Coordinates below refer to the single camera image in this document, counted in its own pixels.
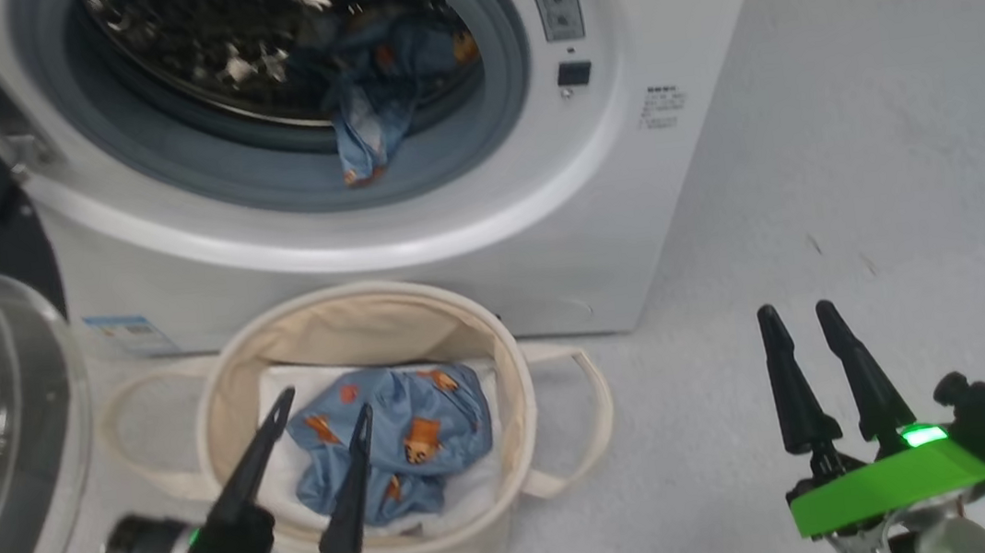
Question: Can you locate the small printed text label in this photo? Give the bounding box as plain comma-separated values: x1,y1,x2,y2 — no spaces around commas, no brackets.
633,83,691,134

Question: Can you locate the white front-load washing machine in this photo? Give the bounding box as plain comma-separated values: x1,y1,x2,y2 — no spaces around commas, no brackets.
0,0,818,404

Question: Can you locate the blue garment with orange print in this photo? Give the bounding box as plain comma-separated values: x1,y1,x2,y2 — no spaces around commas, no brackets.
310,4,497,192
281,356,502,535

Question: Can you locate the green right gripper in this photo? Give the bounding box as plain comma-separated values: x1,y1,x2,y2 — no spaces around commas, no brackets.
755,280,985,545

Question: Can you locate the blue energy label sticker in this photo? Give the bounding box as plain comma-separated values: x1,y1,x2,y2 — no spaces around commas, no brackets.
81,305,183,366

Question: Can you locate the grey rubber door gasket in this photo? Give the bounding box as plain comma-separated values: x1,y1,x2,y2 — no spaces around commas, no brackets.
6,0,546,248

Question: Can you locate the cream canvas laundry basket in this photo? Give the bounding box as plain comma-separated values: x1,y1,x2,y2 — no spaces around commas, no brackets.
86,254,630,553

